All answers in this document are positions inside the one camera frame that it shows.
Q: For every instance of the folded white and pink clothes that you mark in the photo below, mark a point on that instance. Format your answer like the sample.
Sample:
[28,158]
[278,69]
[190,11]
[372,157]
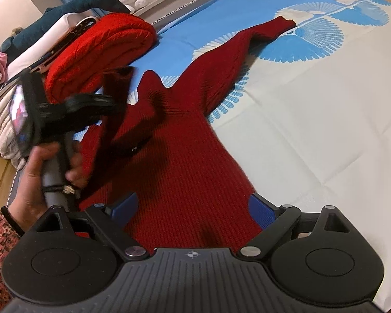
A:
[52,34]

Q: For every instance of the blue white printed bed sheet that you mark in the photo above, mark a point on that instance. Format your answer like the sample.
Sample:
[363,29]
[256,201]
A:
[312,120]

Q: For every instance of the bright red folded sweater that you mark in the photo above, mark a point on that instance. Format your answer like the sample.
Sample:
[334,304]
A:
[101,45]

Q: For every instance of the cream quilted folded blanket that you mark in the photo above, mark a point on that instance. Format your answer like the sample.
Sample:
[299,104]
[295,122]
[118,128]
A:
[1,127]

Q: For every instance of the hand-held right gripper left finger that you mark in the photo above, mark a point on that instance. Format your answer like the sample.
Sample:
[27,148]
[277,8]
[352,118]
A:
[125,208]

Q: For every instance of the pink cloth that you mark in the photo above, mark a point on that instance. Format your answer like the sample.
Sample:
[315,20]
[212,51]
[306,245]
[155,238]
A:
[0,63]

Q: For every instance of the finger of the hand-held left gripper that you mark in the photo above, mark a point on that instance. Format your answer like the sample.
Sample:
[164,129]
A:
[120,83]
[109,133]

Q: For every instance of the dark red knit sweater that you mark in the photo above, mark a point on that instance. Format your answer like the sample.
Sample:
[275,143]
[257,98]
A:
[182,169]

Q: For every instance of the person's left hand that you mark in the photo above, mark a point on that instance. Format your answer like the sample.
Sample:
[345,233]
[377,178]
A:
[27,189]

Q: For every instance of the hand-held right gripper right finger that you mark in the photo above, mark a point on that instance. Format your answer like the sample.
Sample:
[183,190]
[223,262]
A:
[262,212]

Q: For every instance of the black wristband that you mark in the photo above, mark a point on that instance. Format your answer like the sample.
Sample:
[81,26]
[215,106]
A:
[11,220]

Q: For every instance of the teal shark plush toy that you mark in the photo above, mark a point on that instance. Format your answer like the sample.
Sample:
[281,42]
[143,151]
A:
[68,8]

